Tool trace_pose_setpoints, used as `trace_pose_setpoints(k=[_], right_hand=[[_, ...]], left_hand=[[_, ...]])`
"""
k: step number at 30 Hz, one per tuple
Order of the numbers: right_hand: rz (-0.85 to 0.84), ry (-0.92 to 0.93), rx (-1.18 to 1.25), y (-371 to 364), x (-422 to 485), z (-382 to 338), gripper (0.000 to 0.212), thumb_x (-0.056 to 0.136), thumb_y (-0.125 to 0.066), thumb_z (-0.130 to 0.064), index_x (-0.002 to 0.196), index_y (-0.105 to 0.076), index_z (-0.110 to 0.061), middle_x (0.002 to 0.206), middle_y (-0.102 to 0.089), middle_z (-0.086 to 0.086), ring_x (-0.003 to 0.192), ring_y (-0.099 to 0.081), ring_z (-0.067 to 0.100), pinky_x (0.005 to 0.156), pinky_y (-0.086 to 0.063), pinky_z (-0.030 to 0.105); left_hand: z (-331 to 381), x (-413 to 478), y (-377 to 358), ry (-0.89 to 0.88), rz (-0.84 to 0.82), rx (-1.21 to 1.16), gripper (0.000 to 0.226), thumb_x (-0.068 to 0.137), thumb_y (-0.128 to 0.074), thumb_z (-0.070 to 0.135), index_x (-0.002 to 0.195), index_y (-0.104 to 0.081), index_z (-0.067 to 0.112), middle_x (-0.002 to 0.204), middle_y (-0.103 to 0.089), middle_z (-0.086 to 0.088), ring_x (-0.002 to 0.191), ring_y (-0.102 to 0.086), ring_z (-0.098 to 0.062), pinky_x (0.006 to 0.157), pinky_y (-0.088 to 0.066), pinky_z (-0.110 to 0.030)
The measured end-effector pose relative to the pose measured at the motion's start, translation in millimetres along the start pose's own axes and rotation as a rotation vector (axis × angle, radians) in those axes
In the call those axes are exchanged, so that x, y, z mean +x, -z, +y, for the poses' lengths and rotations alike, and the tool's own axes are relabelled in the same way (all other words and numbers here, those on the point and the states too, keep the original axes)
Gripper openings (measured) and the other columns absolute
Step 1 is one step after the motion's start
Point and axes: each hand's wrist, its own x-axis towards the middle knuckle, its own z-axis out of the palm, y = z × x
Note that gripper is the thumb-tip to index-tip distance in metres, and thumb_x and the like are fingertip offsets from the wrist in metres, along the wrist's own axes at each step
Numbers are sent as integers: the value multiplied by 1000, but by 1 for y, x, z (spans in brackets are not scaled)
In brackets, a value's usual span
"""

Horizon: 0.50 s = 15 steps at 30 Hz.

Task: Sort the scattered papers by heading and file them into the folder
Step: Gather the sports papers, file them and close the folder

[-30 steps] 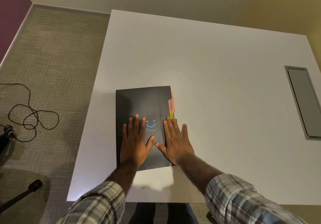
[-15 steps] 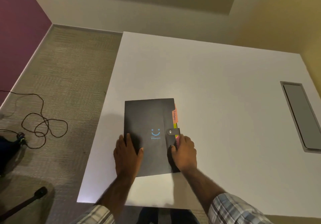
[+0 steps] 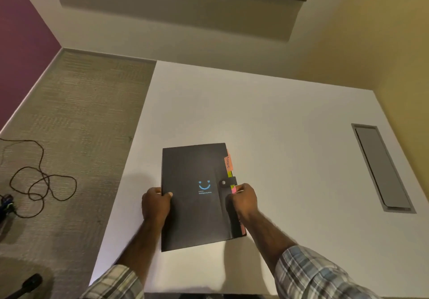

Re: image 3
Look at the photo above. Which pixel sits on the plaid shirt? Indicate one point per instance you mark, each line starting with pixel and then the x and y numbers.
pixel 318 275

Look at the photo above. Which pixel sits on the black office chair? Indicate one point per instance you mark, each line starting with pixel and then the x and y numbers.
pixel 26 285

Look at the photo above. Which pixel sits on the black expanding folder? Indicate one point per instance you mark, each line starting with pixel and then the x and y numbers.
pixel 194 215

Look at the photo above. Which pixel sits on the person's left forearm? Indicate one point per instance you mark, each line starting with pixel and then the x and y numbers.
pixel 140 252

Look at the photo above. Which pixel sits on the person's right hand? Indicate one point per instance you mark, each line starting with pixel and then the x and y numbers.
pixel 246 203

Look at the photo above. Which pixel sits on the person's right forearm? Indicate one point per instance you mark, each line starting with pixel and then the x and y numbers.
pixel 268 238

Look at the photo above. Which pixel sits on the person's left hand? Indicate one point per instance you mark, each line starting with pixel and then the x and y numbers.
pixel 156 208

